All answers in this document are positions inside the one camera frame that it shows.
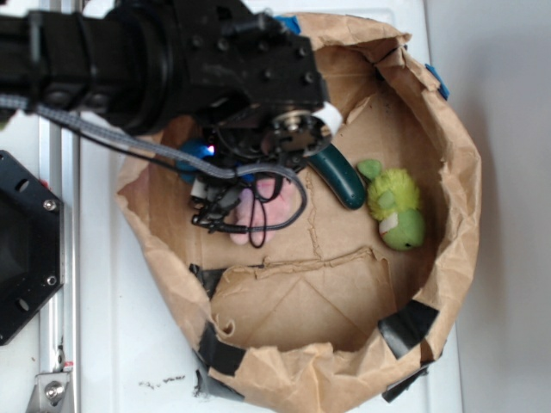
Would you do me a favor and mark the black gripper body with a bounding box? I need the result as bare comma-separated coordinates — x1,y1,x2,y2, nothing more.
173,1,336,168

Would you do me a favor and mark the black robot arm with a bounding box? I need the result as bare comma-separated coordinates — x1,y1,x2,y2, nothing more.
1,1,342,162

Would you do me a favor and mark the dark green toy cucumber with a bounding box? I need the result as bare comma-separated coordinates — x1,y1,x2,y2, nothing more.
307,145,366,210

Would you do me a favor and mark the pink plush bunny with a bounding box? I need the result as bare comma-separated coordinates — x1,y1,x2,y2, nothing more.
230,180,297,247

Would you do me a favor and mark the green plush turtle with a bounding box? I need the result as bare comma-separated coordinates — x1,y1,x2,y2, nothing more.
356,159,425,251

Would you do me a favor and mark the brown paper bag bin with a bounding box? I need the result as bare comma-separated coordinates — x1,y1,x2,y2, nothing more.
116,13,481,412

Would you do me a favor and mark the white plastic tray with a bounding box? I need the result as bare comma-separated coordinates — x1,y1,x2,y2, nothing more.
75,1,463,412

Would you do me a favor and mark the aluminium extrusion rail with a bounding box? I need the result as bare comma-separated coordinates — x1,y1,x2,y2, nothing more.
28,118,80,412

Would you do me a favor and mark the grey braided cable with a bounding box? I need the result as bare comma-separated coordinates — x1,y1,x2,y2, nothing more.
0,93,309,250

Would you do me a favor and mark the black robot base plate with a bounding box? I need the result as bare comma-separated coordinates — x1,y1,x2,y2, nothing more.
1,150,63,346

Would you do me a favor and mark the metal corner bracket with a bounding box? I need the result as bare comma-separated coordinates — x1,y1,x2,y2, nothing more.
26,372,75,413

